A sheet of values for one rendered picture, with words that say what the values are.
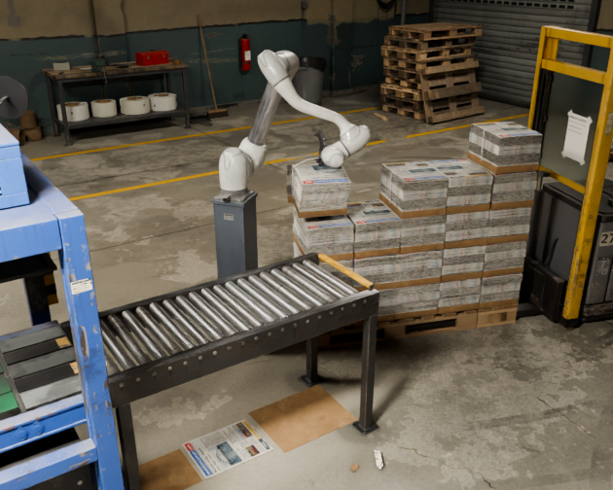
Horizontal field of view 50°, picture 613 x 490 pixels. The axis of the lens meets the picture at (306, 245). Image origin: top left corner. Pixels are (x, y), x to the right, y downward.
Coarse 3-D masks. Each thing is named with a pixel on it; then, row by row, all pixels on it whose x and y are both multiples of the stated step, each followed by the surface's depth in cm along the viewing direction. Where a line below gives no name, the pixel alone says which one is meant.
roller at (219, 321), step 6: (192, 294) 307; (192, 300) 305; (198, 300) 301; (204, 300) 301; (198, 306) 299; (204, 306) 296; (210, 306) 296; (204, 312) 294; (210, 312) 291; (216, 312) 291; (210, 318) 290; (216, 318) 287; (222, 318) 286; (216, 324) 285; (222, 324) 282; (228, 324) 281; (222, 330) 281; (228, 330) 278; (234, 330) 277
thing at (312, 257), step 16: (304, 256) 346; (240, 272) 327; (256, 272) 327; (192, 288) 312; (208, 288) 314; (224, 288) 319; (128, 304) 297; (144, 304) 297; (160, 304) 302; (176, 304) 307
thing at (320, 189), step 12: (312, 168) 373; (324, 168) 374; (336, 168) 374; (300, 180) 363; (312, 180) 362; (324, 180) 363; (336, 180) 364; (348, 180) 366; (300, 192) 364; (312, 192) 363; (324, 192) 365; (336, 192) 367; (300, 204) 367; (312, 204) 369; (324, 204) 370; (336, 204) 373
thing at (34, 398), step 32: (0, 352) 262; (32, 352) 261; (64, 352) 261; (0, 384) 242; (32, 384) 242; (64, 384) 242; (0, 416) 225; (32, 416) 226; (64, 416) 232; (0, 448) 222
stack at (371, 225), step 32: (320, 224) 380; (352, 224) 387; (384, 224) 384; (416, 224) 390; (448, 224) 395; (480, 224) 401; (384, 256) 394; (416, 256) 398; (448, 256) 404; (480, 256) 410; (416, 288) 408; (448, 288) 414; (480, 288) 419; (416, 320) 418
